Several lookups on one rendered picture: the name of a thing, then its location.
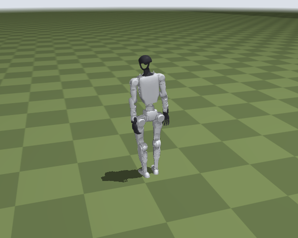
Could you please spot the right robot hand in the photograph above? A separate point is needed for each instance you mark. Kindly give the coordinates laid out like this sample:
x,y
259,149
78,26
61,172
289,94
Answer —
x,y
166,119

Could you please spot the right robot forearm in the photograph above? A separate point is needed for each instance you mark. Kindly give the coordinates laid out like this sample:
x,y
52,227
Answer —
x,y
165,103

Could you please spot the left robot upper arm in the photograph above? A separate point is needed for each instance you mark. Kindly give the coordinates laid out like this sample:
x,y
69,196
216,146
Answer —
x,y
133,88

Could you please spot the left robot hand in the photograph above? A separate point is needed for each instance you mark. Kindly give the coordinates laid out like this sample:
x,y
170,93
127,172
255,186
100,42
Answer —
x,y
134,126

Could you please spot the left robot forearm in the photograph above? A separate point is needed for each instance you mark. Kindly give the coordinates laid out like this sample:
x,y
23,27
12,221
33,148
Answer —
x,y
133,111

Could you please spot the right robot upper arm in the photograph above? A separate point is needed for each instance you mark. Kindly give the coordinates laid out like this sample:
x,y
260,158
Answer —
x,y
162,85

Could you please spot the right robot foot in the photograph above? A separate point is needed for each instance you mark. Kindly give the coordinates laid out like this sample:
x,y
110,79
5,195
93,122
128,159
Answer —
x,y
155,172

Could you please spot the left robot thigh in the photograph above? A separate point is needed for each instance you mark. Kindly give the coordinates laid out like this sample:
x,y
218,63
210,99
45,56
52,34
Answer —
x,y
141,120

